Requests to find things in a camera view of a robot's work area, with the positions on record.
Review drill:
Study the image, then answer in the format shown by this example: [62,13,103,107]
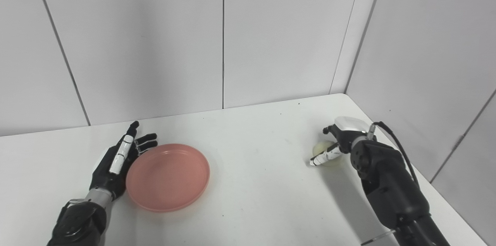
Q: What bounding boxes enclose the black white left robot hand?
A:
[89,121,158,200]

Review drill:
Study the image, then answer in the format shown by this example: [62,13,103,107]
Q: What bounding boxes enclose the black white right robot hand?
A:
[309,116,374,167]

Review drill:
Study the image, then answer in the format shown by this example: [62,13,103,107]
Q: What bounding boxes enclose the cream steamed bun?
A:
[312,141,343,168]

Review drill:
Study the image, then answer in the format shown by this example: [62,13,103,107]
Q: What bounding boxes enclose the pink round plate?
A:
[125,144,211,213]

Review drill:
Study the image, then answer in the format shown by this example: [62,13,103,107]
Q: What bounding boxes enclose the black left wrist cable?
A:
[57,198,85,221]

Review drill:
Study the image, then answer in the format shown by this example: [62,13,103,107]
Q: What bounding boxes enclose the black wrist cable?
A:
[368,121,421,186]
[57,198,85,221]

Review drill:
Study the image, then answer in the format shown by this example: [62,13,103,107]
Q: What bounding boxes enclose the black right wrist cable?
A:
[368,121,421,186]

